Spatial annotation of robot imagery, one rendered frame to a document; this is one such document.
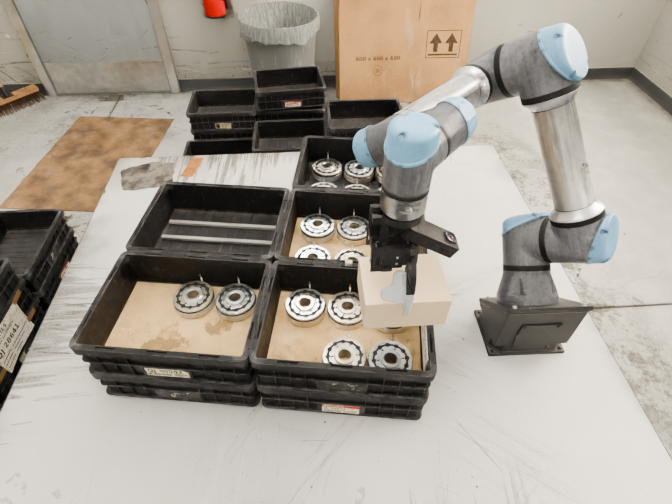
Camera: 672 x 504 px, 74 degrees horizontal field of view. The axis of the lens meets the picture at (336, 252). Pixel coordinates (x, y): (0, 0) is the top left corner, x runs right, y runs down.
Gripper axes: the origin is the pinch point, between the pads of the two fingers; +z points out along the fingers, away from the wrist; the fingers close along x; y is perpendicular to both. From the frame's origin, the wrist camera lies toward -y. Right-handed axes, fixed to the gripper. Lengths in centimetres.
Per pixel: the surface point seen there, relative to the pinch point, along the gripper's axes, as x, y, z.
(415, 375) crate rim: 10.5, -2.8, 16.8
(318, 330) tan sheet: -8.7, 16.7, 26.7
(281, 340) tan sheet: -6.4, 25.9, 26.7
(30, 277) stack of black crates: -65, 127, 63
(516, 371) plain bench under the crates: -1, -35, 40
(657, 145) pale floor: -206, -234, 111
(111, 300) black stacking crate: -17, 68, 21
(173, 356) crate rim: 3, 48, 17
